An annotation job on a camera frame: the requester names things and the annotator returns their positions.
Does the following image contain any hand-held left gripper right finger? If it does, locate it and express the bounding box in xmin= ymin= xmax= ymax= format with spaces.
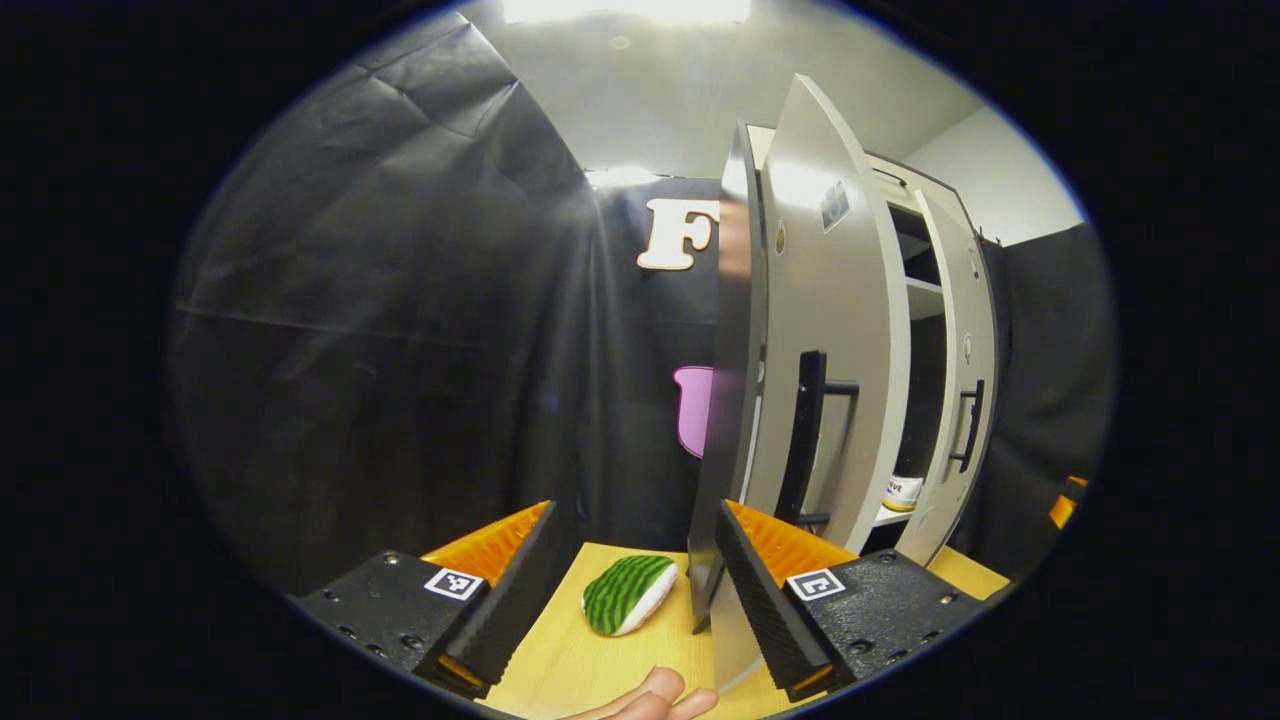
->
xmin=715 ymin=498 xmax=1001 ymax=703

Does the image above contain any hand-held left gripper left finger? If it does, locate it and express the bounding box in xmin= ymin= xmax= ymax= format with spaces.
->
xmin=288 ymin=500 xmax=563 ymax=701

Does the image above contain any white shoe cabinet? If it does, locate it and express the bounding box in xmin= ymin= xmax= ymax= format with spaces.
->
xmin=688 ymin=120 xmax=986 ymax=633

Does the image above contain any watermelon slice plush toy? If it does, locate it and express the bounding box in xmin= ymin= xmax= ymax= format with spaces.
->
xmin=582 ymin=555 xmax=679 ymax=637

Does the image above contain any black door handle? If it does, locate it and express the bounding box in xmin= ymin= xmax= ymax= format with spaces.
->
xmin=947 ymin=379 xmax=987 ymax=474
xmin=775 ymin=350 xmax=861 ymax=528

